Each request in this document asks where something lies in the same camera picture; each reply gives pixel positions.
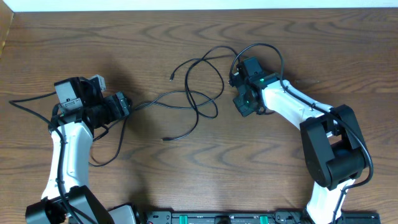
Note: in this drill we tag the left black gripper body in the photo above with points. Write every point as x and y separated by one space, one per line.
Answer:
121 104

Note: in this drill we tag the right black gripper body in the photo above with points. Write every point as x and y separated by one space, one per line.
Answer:
243 104

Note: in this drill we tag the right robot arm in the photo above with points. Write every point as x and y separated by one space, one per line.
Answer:
333 145

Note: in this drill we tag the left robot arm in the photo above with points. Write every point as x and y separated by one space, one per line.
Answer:
67 197

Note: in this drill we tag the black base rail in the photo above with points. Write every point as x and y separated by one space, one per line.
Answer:
248 218

